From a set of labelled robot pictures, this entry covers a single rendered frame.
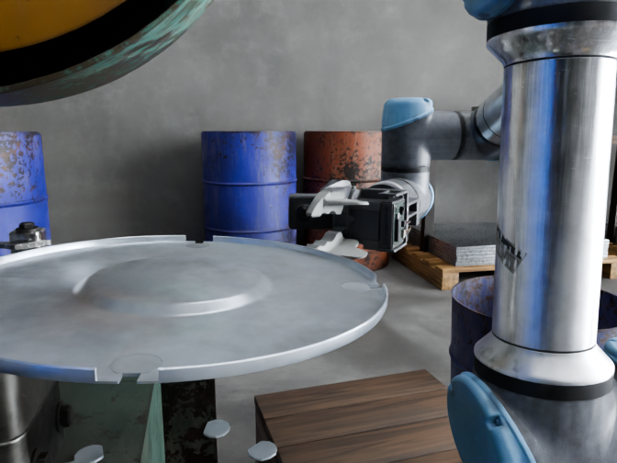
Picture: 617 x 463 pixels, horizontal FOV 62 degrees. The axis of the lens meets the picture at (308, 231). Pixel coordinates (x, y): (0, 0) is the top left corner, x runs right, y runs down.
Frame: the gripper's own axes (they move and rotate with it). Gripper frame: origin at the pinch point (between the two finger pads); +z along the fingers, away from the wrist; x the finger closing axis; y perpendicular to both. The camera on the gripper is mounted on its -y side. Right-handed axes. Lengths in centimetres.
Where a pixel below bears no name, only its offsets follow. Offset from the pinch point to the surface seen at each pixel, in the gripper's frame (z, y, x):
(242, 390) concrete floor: -89, -69, 78
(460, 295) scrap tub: -91, 2, 33
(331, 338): 27.0, 14.7, -0.4
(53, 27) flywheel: 5.3, -30.7, -22.8
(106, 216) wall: -199, -251, 45
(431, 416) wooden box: -42, 5, 43
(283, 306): 22.6, 9.4, 0.1
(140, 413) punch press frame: 19.0, -7.1, 13.5
